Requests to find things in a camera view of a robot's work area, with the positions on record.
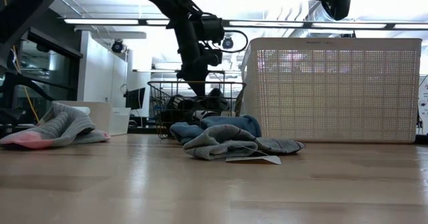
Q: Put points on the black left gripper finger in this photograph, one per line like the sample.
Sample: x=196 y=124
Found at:
x=199 y=87

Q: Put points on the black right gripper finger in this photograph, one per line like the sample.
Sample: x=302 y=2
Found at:
x=339 y=1

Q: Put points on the plain grey sock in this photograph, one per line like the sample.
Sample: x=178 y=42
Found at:
x=217 y=143

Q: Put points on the ribbed grey pink sock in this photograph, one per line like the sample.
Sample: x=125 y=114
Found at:
x=60 y=127

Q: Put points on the round black ceiling lamp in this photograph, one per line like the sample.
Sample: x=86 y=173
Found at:
x=228 y=43
x=117 y=46

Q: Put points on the blue cloth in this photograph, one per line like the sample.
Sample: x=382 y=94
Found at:
x=234 y=122

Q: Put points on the overhead light bar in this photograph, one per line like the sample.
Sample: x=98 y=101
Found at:
x=267 y=23

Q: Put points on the black background monitor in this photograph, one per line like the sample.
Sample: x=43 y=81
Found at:
x=135 y=98

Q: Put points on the white plastic laundry basket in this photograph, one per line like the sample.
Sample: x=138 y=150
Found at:
x=334 y=83

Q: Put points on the translucent storage box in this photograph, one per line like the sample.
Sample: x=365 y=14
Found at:
x=120 y=122

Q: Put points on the white paper tag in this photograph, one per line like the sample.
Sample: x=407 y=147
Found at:
x=264 y=159

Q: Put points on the white panel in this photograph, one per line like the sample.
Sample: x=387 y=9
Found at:
x=424 y=103

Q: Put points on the black framed glass partition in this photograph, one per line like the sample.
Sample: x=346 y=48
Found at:
x=50 y=47

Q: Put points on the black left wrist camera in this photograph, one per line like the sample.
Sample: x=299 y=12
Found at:
x=211 y=57

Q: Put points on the black left frame rails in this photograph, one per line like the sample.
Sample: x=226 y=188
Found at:
x=9 y=93

